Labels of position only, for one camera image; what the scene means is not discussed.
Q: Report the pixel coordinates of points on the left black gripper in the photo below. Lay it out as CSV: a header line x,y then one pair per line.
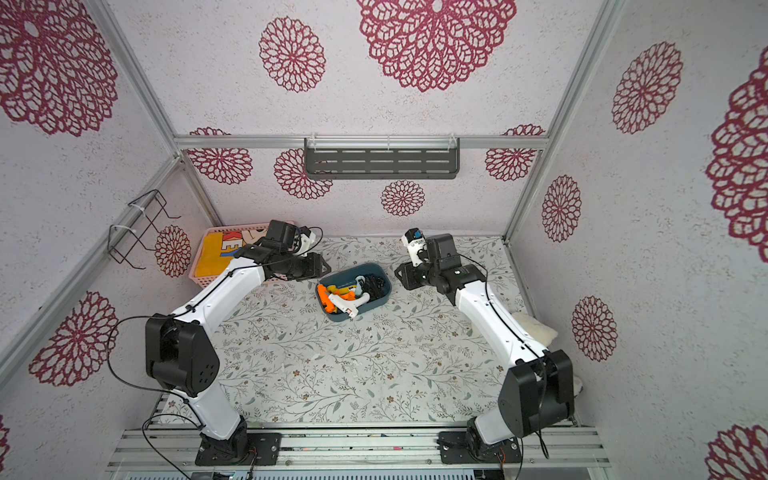
x,y
316,268

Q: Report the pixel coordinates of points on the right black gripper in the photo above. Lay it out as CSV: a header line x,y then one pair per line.
x,y
409,276

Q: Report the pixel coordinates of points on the orange glue gun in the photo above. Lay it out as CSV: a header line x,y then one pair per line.
x,y
324,297

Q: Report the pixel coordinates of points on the dark teal storage box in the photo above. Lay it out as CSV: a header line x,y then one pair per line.
x,y
346,278

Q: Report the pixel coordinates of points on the yellow glue gun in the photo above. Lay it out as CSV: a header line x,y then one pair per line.
x,y
348,293

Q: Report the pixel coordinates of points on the white glue gun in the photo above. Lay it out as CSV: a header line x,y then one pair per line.
x,y
349,303

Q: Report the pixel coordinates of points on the mint green glue gun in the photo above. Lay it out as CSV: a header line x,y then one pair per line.
x,y
376,286

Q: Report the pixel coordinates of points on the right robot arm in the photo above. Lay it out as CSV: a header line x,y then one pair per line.
x,y
538,389

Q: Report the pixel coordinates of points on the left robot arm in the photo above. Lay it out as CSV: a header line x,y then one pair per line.
x,y
179,351

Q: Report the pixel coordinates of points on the yellow printed cloth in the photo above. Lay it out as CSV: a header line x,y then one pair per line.
x,y
213,252

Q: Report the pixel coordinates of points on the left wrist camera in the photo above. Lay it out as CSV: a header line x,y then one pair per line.
x,y
307,239

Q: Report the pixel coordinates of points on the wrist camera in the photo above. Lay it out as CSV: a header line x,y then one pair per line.
x,y
414,241
307,239

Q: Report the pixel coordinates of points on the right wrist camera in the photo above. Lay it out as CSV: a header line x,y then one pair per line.
x,y
414,241

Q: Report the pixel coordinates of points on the grey wall shelf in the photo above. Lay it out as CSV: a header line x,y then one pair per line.
x,y
386,158

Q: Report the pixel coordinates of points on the black wire wall rack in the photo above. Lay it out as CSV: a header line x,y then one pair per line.
x,y
122,239

